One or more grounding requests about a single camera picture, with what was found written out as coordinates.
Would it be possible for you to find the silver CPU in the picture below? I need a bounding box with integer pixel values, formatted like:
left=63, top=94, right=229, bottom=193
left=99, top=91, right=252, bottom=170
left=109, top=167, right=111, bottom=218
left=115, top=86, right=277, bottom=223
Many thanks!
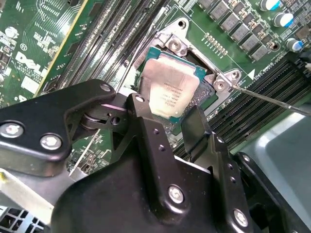
left=139, top=46, right=207, bottom=121

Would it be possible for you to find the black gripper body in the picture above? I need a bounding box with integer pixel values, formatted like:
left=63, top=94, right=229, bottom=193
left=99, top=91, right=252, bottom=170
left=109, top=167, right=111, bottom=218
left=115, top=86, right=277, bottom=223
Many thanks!
left=51, top=156, right=233, bottom=233

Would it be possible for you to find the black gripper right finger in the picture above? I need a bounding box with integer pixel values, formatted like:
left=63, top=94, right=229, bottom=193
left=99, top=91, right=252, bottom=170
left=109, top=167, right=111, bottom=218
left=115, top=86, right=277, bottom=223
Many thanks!
left=180, top=106, right=302, bottom=233

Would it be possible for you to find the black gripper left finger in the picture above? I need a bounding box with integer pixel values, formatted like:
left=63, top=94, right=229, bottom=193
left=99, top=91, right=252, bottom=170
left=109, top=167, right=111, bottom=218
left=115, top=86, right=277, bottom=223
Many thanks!
left=0, top=72, right=192, bottom=219

